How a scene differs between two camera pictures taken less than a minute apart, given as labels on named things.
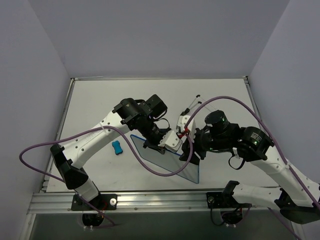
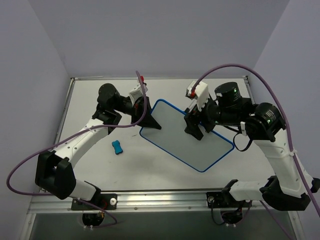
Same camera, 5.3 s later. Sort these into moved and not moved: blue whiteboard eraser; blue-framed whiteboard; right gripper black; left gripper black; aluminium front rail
Moved: left gripper black; blue-framed whiteboard; right gripper black
Not moved: aluminium front rail; blue whiteboard eraser
